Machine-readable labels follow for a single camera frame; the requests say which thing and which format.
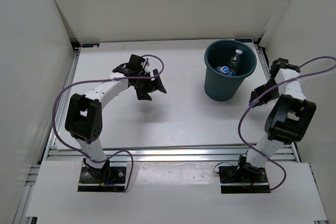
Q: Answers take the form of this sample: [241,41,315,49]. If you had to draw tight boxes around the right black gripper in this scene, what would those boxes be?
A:
[250,78,280,108]

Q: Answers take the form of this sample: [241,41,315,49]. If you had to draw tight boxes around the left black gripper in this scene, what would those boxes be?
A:
[132,69,166,100]

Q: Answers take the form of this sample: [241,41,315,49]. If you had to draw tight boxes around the clear bottle blue label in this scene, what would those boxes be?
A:
[228,49,243,76]

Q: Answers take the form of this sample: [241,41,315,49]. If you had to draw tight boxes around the crushed bottle blue label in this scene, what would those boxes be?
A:
[214,66,230,75]

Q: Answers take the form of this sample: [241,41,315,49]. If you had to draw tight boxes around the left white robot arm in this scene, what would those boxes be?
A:
[65,55,167,183]

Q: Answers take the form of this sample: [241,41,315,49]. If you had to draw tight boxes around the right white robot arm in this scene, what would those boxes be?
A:
[236,58,317,182]

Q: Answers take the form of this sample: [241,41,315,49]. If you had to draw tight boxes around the dark teal plastic bin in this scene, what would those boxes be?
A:
[204,39,257,101]

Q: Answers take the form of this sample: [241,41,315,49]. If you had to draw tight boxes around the right blue sticker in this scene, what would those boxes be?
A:
[235,38,253,43]

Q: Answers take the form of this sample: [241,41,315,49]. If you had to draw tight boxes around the blue sticker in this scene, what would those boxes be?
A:
[81,43,100,48]
[235,38,253,43]

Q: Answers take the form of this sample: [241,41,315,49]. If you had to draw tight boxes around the left blue sticker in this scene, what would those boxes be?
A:
[81,43,100,48]

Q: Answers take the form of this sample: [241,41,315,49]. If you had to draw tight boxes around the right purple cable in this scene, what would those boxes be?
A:
[238,56,336,192]

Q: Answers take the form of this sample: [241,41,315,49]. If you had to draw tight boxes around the purple cable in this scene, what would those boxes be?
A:
[238,56,336,192]
[52,55,165,193]

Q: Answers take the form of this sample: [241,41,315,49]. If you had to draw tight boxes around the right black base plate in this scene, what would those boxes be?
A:
[213,162,270,194]

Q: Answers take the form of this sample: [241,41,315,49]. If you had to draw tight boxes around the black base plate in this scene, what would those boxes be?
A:
[213,162,270,194]
[77,162,127,193]

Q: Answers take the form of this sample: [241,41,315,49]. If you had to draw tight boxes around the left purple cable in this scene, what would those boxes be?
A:
[52,55,165,193]

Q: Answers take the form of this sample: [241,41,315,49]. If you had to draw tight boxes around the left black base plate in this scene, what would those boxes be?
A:
[77,162,127,193]

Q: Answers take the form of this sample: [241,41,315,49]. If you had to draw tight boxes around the aluminium front rail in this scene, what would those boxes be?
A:
[44,144,299,164]

